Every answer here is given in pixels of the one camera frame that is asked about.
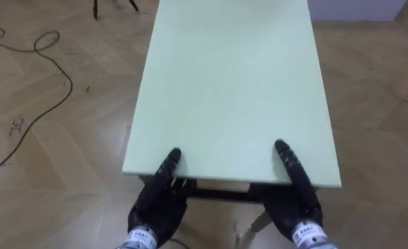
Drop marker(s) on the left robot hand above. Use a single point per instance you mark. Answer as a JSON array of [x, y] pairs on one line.
[[159, 207]]

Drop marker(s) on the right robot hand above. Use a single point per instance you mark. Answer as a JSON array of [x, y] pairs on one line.
[[290, 204]]

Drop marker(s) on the pale green folding table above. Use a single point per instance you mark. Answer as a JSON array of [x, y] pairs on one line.
[[231, 86]]

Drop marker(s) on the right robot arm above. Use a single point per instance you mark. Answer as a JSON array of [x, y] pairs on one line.
[[311, 237]]

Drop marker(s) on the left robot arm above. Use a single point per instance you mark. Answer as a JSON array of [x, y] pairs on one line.
[[138, 240]]

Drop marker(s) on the black tripod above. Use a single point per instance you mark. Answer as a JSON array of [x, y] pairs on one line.
[[95, 10]]

